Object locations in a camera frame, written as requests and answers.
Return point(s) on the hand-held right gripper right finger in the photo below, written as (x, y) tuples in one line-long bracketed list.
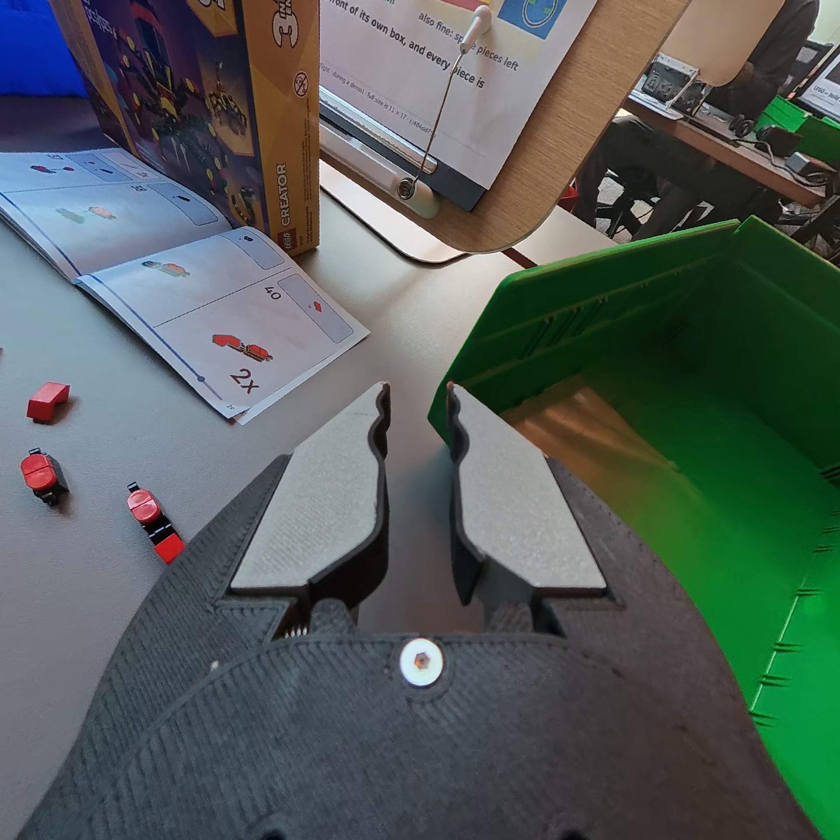
[(525, 518)]

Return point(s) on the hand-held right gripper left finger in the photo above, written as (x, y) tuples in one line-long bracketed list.
[(315, 512)]

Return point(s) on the blue plastic bin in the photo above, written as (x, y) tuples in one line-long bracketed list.
[(33, 46)]

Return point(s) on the red and black brick assembly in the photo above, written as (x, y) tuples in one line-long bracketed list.
[(40, 474), (152, 518)]

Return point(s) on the large green plastic bin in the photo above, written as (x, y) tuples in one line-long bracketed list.
[(709, 407)]

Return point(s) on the open instruction booklet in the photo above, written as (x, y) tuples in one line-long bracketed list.
[(164, 275)]

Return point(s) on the red sloped brick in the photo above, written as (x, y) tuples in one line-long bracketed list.
[(46, 400)]

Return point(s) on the wooden background desk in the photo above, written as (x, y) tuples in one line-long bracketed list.
[(715, 141)]

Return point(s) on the yellow and purple toy box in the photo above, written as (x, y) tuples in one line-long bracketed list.
[(197, 98)]

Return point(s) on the printed instruction sheet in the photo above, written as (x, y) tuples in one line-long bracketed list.
[(420, 85)]

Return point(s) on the black headphones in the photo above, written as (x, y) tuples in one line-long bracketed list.
[(748, 128)]

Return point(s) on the small green background bin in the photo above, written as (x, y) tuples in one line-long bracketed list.
[(797, 128)]

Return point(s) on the rounded wooden background divider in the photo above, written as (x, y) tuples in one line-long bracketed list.
[(715, 36)]

